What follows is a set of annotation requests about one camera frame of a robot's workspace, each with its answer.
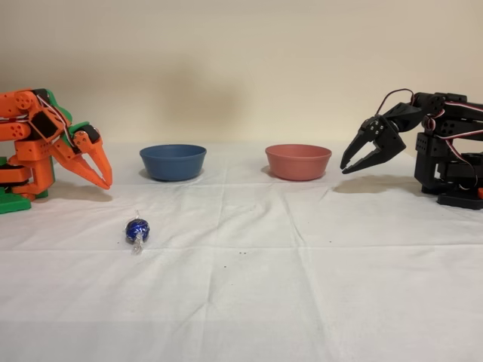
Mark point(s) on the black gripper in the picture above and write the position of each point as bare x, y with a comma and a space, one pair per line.
380, 139

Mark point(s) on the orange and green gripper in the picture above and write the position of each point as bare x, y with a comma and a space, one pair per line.
84, 146

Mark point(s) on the blue foil candy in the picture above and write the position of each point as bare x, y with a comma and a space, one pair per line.
136, 229

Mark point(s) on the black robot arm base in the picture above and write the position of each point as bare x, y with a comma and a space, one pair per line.
460, 200

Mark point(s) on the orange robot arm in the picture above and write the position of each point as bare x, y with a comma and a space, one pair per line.
22, 151

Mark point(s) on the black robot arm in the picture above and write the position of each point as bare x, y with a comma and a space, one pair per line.
453, 124

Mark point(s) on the green robot arm base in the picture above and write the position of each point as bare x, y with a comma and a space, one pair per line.
13, 205

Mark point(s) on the red bowl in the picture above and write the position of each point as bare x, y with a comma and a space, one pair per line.
298, 162

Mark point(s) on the blue bowl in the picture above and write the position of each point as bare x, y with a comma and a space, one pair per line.
173, 162

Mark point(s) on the white tablecloth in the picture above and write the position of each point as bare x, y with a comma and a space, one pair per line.
241, 294

